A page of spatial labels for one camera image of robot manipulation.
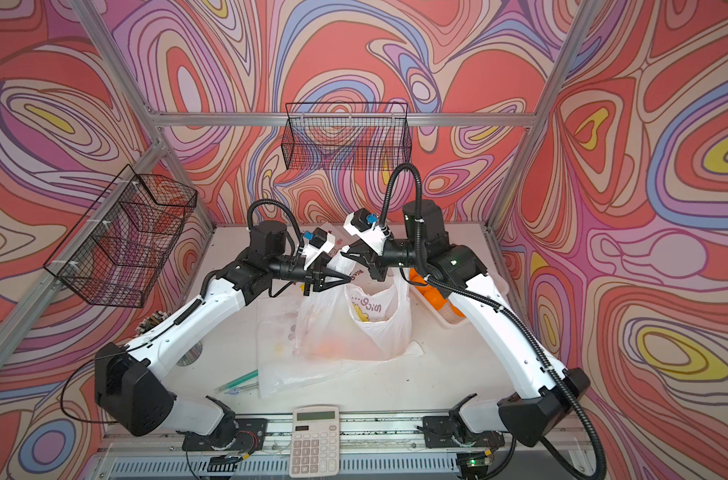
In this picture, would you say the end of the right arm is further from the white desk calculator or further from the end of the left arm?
the white desk calculator

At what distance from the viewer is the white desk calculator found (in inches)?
27.3

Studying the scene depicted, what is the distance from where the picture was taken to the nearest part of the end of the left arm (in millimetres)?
584

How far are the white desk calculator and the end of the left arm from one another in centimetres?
35
